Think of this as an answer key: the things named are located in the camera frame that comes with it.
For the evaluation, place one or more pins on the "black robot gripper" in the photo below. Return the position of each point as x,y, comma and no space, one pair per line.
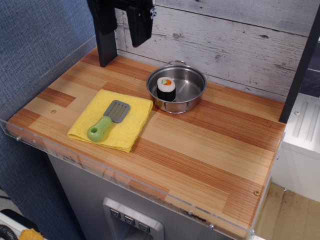
140,14

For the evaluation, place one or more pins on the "grey spatula green handle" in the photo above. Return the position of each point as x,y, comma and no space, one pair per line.
115,113

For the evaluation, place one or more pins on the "yellow folded cloth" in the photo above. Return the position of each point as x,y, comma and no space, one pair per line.
120,136

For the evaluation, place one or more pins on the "toy sushi roll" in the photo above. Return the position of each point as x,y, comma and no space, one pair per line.
166,89

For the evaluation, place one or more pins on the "small steel pot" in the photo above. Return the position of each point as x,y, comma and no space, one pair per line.
190,85

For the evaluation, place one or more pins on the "clear acrylic table guard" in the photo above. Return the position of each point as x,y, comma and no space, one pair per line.
211,163

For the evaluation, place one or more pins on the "grey toy fridge cabinet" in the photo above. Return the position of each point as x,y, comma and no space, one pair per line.
85,192

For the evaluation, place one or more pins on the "silver dispenser button panel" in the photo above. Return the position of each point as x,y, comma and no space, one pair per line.
126,223

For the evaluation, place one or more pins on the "white ribbed side counter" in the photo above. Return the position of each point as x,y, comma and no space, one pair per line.
297,164

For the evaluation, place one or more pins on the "yellow object bottom left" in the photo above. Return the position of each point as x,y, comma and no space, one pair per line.
30,234

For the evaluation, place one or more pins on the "black left shelf post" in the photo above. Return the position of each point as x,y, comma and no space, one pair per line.
106,46

